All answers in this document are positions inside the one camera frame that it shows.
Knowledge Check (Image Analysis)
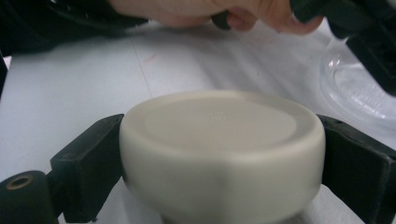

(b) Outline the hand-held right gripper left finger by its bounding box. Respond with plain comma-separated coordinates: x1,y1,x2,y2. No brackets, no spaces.
49,113,126,224

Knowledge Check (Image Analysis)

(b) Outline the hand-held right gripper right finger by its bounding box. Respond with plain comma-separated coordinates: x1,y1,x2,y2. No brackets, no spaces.
317,114,396,224

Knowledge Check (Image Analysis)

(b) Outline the clear plastic jar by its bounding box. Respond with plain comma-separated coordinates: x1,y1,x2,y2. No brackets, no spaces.
319,36,396,133

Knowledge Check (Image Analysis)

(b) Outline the cream white round bowl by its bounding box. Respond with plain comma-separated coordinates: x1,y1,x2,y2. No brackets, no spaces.
119,90,327,224

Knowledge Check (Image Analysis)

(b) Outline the white table mat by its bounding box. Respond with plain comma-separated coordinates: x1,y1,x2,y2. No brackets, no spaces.
0,18,396,224

